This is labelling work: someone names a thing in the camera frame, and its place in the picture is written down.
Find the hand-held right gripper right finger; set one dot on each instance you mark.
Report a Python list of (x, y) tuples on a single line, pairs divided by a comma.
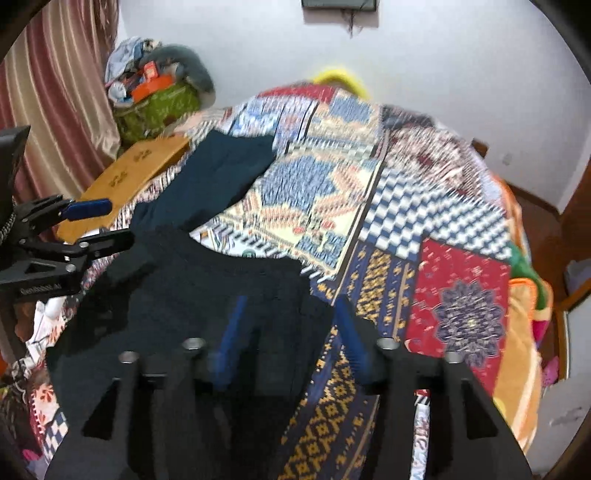
[(353, 346)]

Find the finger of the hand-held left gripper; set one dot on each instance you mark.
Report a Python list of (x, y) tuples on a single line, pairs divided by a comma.
[(106, 242), (90, 208)]

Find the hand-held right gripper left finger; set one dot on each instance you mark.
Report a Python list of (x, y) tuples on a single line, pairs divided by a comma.
[(229, 346)]

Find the black pants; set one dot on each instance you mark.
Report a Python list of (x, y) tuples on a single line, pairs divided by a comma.
[(184, 295)]

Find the wooden lap desk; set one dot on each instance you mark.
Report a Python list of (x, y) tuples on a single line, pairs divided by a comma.
[(134, 170)]

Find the green patterned storage bag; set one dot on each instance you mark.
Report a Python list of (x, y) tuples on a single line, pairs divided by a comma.
[(157, 115)]

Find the striped red gold curtain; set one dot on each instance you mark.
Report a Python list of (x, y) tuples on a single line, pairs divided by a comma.
[(60, 92)]

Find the dark teal folded garment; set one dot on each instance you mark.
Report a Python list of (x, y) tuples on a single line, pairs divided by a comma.
[(212, 175)]

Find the orange box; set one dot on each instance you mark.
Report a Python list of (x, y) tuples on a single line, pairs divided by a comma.
[(152, 87)]

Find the patchwork printed blanket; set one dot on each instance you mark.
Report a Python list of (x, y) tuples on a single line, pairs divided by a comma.
[(415, 221)]

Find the small red box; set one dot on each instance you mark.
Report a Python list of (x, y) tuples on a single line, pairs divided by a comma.
[(151, 70)]

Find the pile of light clothes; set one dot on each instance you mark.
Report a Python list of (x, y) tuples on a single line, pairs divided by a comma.
[(124, 55)]

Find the orange fleece blanket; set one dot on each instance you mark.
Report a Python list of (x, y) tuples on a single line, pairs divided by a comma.
[(526, 332)]

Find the pink plastic item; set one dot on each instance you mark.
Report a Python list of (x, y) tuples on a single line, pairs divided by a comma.
[(550, 371)]

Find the yellow foam tube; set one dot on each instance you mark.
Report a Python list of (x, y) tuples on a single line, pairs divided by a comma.
[(344, 78)]

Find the wooden bed frame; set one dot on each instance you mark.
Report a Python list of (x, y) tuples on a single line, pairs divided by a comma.
[(480, 147)]

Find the white wall outlet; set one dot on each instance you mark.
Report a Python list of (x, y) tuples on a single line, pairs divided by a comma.
[(508, 160)]

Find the small black wall monitor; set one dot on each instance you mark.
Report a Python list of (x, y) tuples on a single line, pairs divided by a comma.
[(339, 3)]

